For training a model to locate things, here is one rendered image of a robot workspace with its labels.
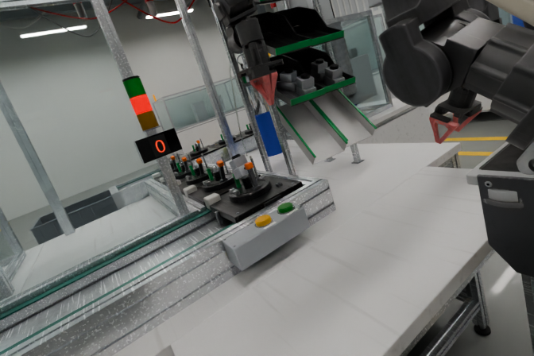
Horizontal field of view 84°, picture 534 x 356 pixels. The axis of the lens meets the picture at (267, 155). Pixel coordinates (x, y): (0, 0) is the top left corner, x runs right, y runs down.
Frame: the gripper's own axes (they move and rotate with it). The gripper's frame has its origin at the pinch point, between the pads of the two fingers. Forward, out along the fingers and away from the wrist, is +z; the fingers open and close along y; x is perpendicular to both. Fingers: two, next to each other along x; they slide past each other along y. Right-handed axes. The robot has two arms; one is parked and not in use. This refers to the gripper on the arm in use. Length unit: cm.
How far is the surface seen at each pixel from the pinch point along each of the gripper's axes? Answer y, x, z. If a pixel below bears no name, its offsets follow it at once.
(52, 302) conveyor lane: 64, -29, 31
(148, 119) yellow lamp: 24.1, -29.2, -5.3
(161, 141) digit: 23.0, -28.9, 1.9
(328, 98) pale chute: -42.3, -25.4, 8.1
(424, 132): -164, -67, 64
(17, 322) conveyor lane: 71, -28, 31
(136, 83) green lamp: 23.5, -29.3, -16.1
